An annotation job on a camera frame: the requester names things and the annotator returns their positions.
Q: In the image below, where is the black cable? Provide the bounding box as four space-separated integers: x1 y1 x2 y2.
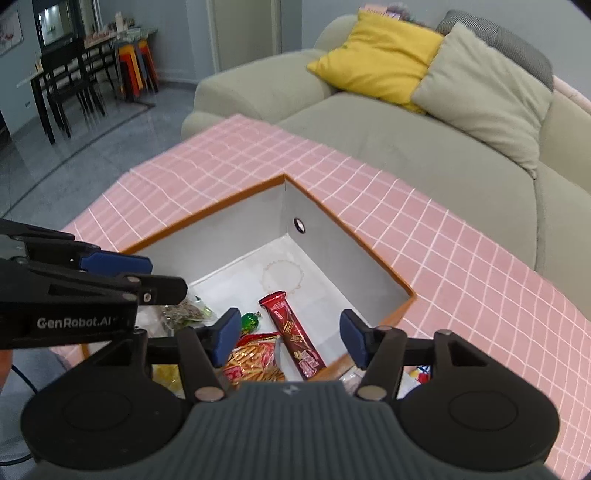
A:
0 364 40 463

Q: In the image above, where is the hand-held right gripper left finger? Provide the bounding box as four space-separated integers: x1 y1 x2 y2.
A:
76 308 243 403

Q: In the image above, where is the clear bag of greens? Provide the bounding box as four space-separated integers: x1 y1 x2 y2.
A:
154 295 218 331

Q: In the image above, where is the dining table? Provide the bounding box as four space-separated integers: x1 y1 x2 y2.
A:
16 27 160 145

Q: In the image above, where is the yellow pillow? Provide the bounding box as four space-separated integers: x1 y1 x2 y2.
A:
307 9 445 114

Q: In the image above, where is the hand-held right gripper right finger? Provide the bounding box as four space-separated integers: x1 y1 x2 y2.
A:
339 308 490 401

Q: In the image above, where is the yellow chips packet blue label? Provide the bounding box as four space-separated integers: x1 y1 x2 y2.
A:
152 364 186 398

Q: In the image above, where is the pink blanket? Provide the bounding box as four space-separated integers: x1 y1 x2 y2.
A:
551 76 591 114

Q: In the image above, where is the beige pillow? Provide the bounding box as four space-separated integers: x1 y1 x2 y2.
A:
411 22 554 180

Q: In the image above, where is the orange stick snack packet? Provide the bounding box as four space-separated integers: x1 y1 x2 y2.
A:
222 332 287 387

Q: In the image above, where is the white door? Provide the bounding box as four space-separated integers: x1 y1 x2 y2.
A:
210 0 282 73

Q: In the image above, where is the dark display cabinet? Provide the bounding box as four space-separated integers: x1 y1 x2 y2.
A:
32 0 100 47

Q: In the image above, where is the stack of colourful stools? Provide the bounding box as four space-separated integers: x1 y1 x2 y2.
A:
113 39 160 100

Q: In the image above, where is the framed flower picture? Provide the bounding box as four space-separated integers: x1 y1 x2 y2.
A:
0 10 23 57

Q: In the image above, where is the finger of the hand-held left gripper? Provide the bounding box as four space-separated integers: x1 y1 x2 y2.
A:
0 258 189 307
0 219 154 278

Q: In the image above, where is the dark red wafer bar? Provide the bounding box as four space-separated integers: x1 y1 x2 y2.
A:
259 291 327 380

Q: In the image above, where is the grey checked pillow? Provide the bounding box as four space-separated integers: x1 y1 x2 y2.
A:
435 9 554 90

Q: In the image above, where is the grey plush toy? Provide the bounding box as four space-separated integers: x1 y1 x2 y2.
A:
385 2 416 21

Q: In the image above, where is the orange cardboard box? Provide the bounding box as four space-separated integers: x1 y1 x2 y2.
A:
83 174 416 385

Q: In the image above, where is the beige sofa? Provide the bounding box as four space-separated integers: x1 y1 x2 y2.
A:
180 13 591 320

